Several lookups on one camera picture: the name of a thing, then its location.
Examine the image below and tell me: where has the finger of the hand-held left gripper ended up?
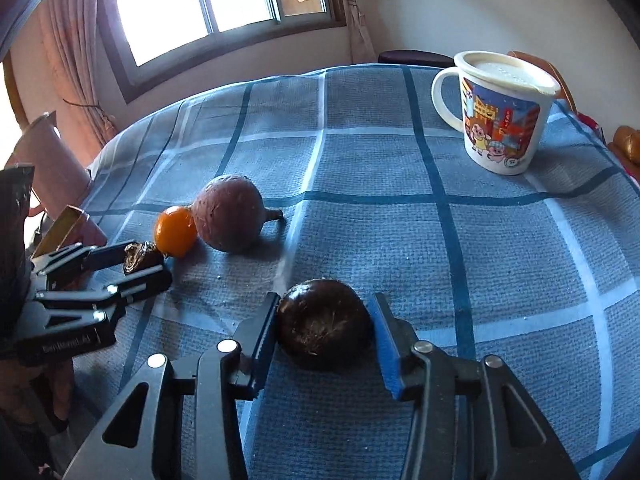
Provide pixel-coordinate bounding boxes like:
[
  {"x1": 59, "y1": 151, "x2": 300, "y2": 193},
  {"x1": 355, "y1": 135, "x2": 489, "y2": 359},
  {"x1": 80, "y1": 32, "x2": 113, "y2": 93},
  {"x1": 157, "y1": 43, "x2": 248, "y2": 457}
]
[
  {"x1": 31, "y1": 241, "x2": 132, "y2": 283},
  {"x1": 35, "y1": 264, "x2": 174, "y2": 311}
]

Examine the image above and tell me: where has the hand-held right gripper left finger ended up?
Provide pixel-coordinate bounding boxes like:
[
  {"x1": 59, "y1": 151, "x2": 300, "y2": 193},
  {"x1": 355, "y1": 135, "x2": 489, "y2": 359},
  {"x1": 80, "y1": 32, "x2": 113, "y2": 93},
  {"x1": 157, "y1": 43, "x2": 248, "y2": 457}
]
[{"x1": 62, "y1": 291, "x2": 281, "y2": 480}]

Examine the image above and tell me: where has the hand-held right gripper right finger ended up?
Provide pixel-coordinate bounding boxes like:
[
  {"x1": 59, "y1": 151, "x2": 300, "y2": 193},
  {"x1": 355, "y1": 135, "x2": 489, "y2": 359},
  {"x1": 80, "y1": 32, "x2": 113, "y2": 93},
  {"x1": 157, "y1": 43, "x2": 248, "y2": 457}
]
[{"x1": 367, "y1": 292, "x2": 583, "y2": 480}]

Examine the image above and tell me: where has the dark patterned small fruit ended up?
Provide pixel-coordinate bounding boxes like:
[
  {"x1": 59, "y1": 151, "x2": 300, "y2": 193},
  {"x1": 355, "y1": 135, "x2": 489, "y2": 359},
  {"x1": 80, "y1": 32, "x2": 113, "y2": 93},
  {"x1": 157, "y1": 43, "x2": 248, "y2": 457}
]
[{"x1": 122, "y1": 241, "x2": 166, "y2": 276}]

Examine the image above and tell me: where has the pink rectangular tin box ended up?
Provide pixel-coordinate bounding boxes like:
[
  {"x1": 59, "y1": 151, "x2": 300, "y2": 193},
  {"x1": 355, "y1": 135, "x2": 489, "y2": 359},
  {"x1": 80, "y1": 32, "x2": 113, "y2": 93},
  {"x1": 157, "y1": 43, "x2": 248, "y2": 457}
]
[{"x1": 31, "y1": 205, "x2": 109, "y2": 262}]

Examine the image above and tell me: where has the dark brown round fruit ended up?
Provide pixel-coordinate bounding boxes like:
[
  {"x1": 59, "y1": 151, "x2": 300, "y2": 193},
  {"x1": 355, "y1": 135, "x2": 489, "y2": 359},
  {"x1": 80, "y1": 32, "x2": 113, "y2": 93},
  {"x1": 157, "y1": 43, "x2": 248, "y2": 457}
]
[{"x1": 276, "y1": 278, "x2": 375, "y2": 374}]

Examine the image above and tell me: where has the orange tangerine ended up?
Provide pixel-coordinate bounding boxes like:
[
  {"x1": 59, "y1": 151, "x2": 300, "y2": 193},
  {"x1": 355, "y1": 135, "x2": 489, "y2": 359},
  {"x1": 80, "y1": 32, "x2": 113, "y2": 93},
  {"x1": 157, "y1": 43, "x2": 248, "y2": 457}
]
[{"x1": 153, "y1": 205, "x2": 199, "y2": 259}]

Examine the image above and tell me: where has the pink electric kettle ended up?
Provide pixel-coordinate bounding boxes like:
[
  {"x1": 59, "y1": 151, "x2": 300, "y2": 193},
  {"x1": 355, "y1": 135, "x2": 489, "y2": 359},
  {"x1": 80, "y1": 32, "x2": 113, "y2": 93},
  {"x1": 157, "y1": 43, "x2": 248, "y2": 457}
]
[{"x1": 10, "y1": 111, "x2": 94, "y2": 213}]

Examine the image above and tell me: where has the purple passion fruit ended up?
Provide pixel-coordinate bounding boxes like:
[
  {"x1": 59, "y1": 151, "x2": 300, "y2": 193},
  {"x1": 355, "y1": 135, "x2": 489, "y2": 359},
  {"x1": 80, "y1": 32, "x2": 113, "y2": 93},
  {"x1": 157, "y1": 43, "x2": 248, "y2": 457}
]
[{"x1": 191, "y1": 174, "x2": 286, "y2": 255}]

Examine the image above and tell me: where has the blue plaid tablecloth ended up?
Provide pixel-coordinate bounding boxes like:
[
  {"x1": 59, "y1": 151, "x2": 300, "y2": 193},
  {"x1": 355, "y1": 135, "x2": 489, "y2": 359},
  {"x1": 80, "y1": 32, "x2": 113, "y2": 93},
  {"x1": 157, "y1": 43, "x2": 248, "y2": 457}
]
[{"x1": 65, "y1": 62, "x2": 640, "y2": 480}]

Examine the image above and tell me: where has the pink curtain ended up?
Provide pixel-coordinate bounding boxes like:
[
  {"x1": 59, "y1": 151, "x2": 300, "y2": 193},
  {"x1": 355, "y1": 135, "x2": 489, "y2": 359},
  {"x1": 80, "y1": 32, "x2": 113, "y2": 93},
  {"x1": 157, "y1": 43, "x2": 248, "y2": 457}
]
[{"x1": 36, "y1": 0, "x2": 122, "y2": 161}]

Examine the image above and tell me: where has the white cartoon print mug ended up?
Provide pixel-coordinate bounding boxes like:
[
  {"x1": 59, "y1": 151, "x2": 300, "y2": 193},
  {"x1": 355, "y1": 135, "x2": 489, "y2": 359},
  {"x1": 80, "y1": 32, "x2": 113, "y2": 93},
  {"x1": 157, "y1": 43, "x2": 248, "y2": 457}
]
[{"x1": 431, "y1": 49, "x2": 564, "y2": 176}]

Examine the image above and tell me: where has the sliding glass window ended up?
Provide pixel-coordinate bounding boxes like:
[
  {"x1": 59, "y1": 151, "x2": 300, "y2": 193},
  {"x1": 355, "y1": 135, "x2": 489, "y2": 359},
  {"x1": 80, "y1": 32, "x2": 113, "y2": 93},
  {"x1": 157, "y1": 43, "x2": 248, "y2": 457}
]
[{"x1": 97, "y1": 0, "x2": 349, "y2": 104}]

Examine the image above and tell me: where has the dark round stool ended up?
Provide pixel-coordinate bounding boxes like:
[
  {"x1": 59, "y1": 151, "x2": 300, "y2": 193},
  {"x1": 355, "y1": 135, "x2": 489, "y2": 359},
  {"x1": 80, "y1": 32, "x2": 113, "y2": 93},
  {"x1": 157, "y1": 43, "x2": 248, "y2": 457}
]
[{"x1": 377, "y1": 49, "x2": 458, "y2": 69}]

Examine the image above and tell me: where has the pink floral cloth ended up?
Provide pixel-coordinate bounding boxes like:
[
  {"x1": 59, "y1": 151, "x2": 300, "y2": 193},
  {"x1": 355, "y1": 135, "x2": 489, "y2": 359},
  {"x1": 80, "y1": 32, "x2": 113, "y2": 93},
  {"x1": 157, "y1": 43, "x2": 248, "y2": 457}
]
[{"x1": 580, "y1": 112, "x2": 609, "y2": 147}]

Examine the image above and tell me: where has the brown leather sofa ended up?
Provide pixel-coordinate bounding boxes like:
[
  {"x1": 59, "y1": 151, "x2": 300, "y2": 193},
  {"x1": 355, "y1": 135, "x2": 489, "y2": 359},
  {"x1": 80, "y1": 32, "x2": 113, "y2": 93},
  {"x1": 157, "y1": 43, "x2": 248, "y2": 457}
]
[{"x1": 606, "y1": 125, "x2": 640, "y2": 182}]

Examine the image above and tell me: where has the tied white curtain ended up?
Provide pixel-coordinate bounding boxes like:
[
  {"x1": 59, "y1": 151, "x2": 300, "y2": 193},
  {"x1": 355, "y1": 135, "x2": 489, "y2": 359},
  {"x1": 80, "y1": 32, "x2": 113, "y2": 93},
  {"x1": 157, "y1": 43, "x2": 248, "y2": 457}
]
[{"x1": 330, "y1": 0, "x2": 377, "y2": 64}]

